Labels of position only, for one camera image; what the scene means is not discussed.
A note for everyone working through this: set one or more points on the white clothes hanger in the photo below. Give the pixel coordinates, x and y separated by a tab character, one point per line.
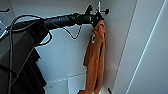
2	28
98	6

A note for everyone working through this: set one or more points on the orange hoodie white lettering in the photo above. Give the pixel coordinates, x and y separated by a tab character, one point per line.
96	56

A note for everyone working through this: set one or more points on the white wardrobe door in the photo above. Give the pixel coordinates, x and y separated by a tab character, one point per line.
150	50

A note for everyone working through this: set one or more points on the white wardrobe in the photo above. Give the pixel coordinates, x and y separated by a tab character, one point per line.
66	50

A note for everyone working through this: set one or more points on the white inner shelf unit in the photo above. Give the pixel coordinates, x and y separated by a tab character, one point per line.
76	85

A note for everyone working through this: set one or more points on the black garment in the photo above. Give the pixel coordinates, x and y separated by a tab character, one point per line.
39	78

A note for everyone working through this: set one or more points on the black wall hook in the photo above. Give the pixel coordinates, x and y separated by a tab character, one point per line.
4	10
105	11

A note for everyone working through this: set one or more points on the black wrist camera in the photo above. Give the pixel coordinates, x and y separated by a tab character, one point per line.
88	8

